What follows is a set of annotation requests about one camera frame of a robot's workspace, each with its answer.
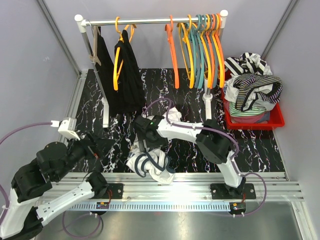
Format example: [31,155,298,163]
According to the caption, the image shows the metal clothes rack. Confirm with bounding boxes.
[74,9,229,128]

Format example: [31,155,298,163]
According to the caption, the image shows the white tank top navy trim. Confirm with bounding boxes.
[126,115,176,185]

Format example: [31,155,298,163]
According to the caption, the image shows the black garment on beige hanger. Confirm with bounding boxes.
[95,35,118,117]

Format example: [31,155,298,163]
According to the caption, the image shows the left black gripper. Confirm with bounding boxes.
[54,130,117,181]

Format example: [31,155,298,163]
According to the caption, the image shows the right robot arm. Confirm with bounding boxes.
[133,115,246,199]

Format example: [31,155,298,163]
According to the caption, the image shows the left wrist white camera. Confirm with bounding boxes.
[50,117,81,141]

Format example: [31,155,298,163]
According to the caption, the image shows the purple striped garment pile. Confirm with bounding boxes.
[223,73,283,115]

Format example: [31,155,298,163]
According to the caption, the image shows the black white striped tank top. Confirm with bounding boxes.
[224,52,273,78]

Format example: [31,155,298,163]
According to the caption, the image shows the aluminium mounting rail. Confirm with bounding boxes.
[38,172,304,213]

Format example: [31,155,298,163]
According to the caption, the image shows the teal empty hanger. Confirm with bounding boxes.
[189,23,200,88]
[193,14,205,89]

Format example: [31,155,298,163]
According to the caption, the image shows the beige wooden hanger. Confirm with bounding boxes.
[89,26,102,66]

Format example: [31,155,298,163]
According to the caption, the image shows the orange empty hanger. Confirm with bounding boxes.
[206,14,218,89]
[214,13,225,89]

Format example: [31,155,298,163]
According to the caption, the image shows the yellow hanger with black top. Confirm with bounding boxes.
[111,16,138,91]

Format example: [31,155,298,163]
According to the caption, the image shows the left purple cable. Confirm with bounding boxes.
[0,121,105,238]

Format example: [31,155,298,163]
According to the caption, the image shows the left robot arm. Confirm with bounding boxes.
[0,133,115,240]

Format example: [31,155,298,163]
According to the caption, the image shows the black marble patterned mat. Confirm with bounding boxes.
[73,68,285,173]

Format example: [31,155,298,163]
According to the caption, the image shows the red plastic bin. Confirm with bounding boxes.
[221,73,285,131]

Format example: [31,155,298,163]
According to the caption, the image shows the orange hanger with white top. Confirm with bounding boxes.
[164,15,180,89]

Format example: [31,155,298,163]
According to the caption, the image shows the yellow empty hanger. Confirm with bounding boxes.
[200,14,213,90]

